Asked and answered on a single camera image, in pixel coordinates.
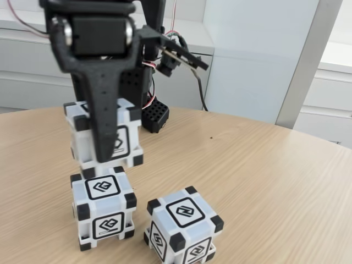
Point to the white cube with looped glyph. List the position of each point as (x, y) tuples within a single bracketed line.
[(125, 115)]

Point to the white cube with zigzag glyph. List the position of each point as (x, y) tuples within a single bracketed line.
[(184, 211)]

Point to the white cube with angular glyph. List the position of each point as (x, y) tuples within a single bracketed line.
[(103, 187)]

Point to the small white drawer cabinet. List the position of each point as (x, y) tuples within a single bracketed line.
[(330, 93)]

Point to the camera module on black mount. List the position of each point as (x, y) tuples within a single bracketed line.
[(167, 66)]

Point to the grey metal post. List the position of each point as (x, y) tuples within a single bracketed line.
[(302, 82)]

